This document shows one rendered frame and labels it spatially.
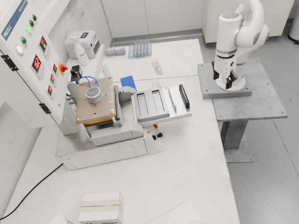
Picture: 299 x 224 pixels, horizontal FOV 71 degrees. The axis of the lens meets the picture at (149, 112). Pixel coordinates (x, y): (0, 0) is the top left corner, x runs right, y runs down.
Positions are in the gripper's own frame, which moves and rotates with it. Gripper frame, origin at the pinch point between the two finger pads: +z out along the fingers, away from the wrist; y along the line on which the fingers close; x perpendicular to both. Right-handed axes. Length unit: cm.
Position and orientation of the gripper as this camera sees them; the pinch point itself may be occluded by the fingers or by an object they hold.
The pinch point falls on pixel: (222, 82)
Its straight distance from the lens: 109.1
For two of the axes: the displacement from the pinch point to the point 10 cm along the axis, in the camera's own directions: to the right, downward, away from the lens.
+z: 1.4, 7.1, 6.9
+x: -9.0, 3.8, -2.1
